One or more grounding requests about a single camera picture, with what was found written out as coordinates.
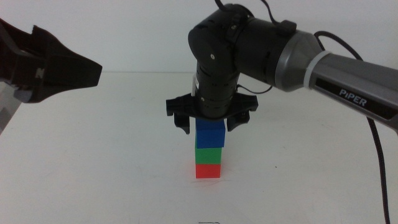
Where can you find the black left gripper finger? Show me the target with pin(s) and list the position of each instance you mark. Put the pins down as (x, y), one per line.
(71, 73)

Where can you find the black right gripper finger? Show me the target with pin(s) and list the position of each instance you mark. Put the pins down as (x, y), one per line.
(183, 123)
(235, 120)

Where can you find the blue cube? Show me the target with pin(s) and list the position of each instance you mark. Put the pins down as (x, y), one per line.
(210, 137)

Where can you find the green cube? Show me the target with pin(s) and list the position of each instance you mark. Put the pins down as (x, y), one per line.
(207, 155)

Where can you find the red cube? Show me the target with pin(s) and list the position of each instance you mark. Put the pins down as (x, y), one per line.
(207, 171)

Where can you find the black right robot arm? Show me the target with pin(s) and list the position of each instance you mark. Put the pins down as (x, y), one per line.
(264, 53)

